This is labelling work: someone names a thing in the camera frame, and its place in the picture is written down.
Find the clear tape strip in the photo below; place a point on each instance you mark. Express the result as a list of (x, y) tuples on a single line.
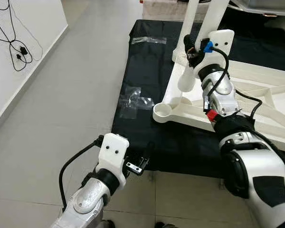
[(148, 40)]

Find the white plastic children table top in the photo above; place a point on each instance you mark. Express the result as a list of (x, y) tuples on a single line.
[(256, 90)]

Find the black table cloth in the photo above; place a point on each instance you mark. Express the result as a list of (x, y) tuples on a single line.
[(147, 142)]

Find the black power adapter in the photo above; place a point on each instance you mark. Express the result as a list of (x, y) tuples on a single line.
[(23, 50)]

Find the clear tape cross patch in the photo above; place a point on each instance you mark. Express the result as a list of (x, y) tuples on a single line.
[(133, 102)]

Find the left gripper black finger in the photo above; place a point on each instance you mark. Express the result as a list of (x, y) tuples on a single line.
[(147, 154)]

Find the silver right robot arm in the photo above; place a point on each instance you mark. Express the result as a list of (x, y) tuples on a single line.
[(256, 166)]

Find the grey robot right foot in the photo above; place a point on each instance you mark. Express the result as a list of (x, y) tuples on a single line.
[(166, 224)]

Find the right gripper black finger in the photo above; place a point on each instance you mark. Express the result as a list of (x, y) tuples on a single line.
[(188, 47)]

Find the grey robot left foot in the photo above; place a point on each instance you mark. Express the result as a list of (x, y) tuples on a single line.
[(106, 224)]

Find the grey robot foot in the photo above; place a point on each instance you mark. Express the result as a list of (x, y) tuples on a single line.
[(106, 224), (166, 224)]

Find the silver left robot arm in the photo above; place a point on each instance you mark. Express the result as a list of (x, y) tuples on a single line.
[(85, 202)]

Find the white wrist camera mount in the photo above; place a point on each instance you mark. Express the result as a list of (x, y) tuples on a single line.
[(221, 40), (113, 152)]

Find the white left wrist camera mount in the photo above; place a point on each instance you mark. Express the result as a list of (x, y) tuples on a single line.
[(113, 152)]

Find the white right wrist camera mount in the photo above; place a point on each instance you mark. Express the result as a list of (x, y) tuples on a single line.
[(221, 40)]

